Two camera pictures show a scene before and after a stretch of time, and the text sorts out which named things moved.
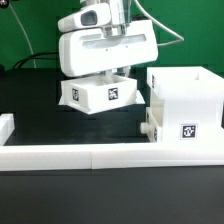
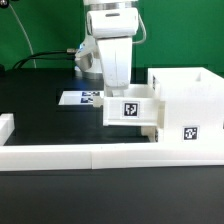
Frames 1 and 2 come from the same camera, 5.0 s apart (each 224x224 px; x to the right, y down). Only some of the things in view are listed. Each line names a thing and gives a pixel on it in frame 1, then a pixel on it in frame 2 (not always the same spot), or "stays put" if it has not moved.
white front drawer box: [150, 127] stays put
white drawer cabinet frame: [193, 99] stays put
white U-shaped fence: [18, 157] stays put
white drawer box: [91, 93] → [132, 108]
